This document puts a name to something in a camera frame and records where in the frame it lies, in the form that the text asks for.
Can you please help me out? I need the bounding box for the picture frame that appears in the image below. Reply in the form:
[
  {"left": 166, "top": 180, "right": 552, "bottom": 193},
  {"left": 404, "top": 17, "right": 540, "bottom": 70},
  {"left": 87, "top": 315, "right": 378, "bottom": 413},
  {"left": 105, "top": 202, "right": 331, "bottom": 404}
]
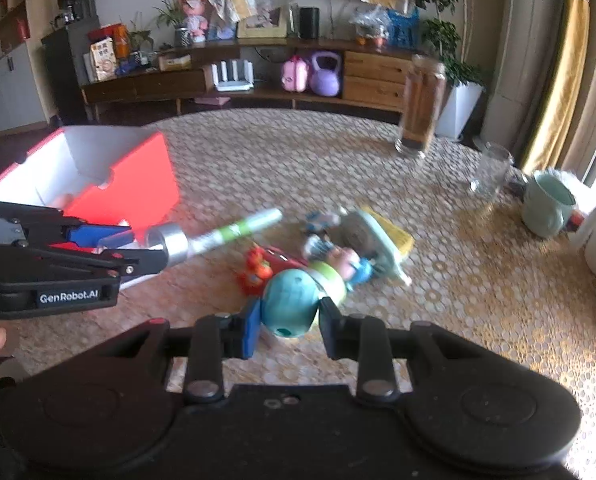
[{"left": 236, "top": 7, "right": 289, "bottom": 39}]

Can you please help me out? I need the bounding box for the black tall cabinet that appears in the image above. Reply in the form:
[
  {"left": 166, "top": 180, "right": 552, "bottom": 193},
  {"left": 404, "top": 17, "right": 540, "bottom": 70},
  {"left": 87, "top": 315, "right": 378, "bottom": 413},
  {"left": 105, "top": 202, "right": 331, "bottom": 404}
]
[{"left": 40, "top": 15, "right": 101, "bottom": 123}]

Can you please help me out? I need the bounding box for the black coffee machine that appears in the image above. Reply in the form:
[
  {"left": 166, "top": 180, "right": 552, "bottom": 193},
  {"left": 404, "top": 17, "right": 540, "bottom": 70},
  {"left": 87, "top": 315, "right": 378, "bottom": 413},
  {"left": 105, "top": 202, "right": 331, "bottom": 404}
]
[{"left": 53, "top": 0, "right": 96, "bottom": 28}]

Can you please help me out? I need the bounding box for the pink doll ornament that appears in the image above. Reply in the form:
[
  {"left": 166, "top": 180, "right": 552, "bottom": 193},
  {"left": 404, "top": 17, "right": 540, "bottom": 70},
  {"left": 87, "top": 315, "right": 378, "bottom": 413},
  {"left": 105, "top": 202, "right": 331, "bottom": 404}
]
[{"left": 180, "top": 0, "right": 214, "bottom": 43}]

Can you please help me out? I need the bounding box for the glass bottle with brown liquid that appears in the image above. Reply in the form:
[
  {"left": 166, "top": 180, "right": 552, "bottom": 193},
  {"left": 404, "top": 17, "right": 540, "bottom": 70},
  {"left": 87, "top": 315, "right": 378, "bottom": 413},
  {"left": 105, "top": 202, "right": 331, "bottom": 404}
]
[{"left": 395, "top": 55, "right": 448, "bottom": 158}]

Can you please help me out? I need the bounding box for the snack bag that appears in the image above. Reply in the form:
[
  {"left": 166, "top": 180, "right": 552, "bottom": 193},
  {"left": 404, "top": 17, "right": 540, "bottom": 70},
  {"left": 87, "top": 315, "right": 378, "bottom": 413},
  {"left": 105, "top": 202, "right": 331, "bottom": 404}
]
[{"left": 89, "top": 37, "right": 116, "bottom": 82}]

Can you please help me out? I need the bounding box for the yellow curtain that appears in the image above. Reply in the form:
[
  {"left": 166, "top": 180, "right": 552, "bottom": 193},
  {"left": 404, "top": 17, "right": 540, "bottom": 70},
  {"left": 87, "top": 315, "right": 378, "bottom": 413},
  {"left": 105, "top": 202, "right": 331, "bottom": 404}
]
[{"left": 520, "top": 0, "right": 594, "bottom": 173}]

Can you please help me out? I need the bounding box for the white planter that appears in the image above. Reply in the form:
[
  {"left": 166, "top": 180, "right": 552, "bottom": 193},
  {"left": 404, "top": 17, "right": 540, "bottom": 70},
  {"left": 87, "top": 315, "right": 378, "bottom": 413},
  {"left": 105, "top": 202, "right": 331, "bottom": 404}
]
[{"left": 435, "top": 80, "right": 485, "bottom": 140}]

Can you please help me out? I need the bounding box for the small blue white figure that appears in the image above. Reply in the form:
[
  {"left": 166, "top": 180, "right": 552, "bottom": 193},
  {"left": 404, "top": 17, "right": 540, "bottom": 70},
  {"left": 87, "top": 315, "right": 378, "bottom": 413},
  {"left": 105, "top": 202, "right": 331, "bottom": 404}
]
[{"left": 304, "top": 210, "right": 346, "bottom": 235}]

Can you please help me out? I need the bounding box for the round teal toy figure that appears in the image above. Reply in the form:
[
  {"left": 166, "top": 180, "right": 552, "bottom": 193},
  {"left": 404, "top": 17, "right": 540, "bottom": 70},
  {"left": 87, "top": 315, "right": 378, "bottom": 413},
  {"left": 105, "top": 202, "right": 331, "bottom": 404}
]
[{"left": 260, "top": 259, "right": 351, "bottom": 339}]

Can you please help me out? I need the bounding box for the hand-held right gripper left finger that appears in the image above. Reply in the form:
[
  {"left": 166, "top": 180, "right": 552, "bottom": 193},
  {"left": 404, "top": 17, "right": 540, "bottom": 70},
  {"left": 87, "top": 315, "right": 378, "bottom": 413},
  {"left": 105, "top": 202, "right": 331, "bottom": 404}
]
[{"left": 128, "top": 300, "right": 263, "bottom": 405}]

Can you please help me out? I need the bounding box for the red horse toy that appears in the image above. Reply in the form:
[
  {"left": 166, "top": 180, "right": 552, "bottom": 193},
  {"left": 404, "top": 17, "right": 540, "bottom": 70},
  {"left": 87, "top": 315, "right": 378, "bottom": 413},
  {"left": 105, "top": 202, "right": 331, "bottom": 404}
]
[{"left": 238, "top": 245, "right": 309, "bottom": 297}]

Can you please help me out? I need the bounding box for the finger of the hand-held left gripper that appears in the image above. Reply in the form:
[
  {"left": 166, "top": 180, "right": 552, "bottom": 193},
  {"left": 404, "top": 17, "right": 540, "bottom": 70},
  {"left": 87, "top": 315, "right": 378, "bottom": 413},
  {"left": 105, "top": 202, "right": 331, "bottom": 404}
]
[
  {"left": 13, "top": 242, "right": 171, "bottom": 286},
  {"left": 0, "top": 201, "right": 134, "bottom": 250}
]

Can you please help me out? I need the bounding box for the black cylinder speaker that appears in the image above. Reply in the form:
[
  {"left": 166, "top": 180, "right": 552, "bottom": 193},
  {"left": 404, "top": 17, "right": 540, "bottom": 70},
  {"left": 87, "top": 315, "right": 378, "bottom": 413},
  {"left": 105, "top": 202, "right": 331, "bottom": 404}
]
[{"left": 299, "top": 6, "right": 320, "bottom": 39}]

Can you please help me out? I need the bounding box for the wooden cabinet drawer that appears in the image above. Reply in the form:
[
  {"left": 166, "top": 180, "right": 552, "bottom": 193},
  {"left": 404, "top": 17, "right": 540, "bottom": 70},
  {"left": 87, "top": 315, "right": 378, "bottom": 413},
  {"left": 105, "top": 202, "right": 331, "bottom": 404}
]
[
  {"left": 344, "top": 51, "right": 411, "bottom": 83},
  {"left": 343, "top": 76, "right": 409, "bottom": 109}
]

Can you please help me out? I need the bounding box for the small wooden tissue box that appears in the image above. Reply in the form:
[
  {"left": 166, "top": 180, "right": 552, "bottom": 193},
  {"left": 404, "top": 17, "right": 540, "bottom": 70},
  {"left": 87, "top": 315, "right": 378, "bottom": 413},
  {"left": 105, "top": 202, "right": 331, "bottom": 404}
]
[{"left": 158, "top": 52, "right": 192, "bottom": 72}]

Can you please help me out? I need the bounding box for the orange box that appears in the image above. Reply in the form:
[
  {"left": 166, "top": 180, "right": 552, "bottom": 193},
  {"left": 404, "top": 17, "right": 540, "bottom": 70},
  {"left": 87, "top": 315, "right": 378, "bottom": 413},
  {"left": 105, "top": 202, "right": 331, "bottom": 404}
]
[{"left": 88, "top": 22, "right": 129, "bottom": 58}]

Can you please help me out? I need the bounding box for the beige curtain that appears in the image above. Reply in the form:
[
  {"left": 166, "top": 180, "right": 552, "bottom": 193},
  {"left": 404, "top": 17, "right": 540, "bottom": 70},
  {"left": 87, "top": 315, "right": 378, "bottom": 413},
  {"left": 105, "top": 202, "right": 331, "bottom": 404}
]
[{"left": 478, "top": 0, "right": 574, "bottom": 156}]

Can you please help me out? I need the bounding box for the clear plastic bag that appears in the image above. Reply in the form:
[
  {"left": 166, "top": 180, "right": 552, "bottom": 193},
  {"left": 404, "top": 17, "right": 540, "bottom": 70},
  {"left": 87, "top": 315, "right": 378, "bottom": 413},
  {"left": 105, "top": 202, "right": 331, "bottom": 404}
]
[{"left": 350, "top": 5, "right": 391, "bottom": 46}]

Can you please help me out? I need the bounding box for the pink and blue doll figure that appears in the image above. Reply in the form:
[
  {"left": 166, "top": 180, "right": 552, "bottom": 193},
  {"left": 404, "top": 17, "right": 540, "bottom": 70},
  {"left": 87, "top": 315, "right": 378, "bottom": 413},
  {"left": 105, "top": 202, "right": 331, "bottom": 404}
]
[{"left": 303, "top": 235, "right": 376, "bottom": 291}]

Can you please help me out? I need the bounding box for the pink kettlebell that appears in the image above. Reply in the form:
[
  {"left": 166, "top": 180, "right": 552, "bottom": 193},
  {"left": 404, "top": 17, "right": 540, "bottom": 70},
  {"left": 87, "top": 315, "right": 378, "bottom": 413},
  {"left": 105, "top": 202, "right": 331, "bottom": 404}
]
[{"left": 282, "top": 56, "right": 310, "bottom": 93}]

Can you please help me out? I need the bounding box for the white wall cabinet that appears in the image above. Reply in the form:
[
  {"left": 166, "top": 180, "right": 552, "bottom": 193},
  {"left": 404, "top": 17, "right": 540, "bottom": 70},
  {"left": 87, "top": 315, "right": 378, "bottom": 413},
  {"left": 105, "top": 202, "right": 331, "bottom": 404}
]
[{"left": 0, "top": 42, "right": 46, "bottom": 133}]

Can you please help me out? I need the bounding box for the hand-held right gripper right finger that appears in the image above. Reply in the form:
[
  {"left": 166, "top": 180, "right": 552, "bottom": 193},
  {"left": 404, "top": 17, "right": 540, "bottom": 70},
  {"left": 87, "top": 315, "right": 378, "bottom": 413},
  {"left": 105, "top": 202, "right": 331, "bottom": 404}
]
[{"left": 320, "top": 297, "right": 471, "bottom": 403}]

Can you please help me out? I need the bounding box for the red and white cardboard box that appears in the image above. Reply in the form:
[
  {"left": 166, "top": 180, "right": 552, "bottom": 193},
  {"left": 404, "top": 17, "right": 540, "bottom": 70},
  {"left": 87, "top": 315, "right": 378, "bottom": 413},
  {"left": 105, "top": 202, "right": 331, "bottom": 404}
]
[{"left": 0, "top": 126, "right": 181, "bottom": 291}]

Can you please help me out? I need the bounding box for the green ceramic mug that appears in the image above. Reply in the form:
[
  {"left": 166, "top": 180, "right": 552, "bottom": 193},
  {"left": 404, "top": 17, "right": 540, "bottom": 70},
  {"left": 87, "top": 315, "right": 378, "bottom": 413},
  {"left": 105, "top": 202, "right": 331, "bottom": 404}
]
[{"left": 522, "top": 170, "right": 579, "bottom": 238}]

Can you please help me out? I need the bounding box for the blue bag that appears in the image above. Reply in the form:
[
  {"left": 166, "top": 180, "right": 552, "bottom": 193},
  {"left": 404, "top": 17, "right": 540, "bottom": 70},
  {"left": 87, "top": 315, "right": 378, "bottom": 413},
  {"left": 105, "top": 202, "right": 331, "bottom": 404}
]
[{"left": 387, "top": 7, "right": 421, "bottom": 48}]

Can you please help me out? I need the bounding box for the white router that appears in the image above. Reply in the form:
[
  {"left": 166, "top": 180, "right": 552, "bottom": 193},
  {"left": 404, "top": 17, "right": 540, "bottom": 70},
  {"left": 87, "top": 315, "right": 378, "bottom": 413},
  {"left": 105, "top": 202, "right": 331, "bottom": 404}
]
[{"left": 212, "top": 59, "right": 255, "bottom": 92}]

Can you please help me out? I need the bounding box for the wooden tv cabinet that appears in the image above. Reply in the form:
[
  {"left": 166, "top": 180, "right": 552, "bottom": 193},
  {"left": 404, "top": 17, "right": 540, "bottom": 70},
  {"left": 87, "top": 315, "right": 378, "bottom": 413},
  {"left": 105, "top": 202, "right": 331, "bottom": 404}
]
[{"left": 80, "top": 40, "right": 419, "bottom": 116}]

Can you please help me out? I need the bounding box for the clear glass jar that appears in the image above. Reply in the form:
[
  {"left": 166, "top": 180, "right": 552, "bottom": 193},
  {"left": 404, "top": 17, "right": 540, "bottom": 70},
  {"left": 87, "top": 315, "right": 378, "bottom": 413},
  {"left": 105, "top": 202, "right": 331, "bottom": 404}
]
[{"left": 469, "top": 142, "right": 514, "bottom": 213}]

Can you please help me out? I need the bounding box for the small potted plant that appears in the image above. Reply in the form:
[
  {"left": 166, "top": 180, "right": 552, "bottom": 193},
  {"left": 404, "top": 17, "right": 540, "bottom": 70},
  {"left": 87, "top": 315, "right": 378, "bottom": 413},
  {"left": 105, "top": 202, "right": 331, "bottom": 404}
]
[{"left": 155, "top": 0, "right": 191, "bottom": 48}]

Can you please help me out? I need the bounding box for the purple kettlebell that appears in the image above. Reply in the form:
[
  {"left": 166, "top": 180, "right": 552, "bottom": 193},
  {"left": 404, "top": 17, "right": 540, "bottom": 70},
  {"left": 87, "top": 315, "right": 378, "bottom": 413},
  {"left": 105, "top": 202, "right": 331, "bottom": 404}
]
[{"left": 309, "top": 51, "right": 342, "bottom": 97}]

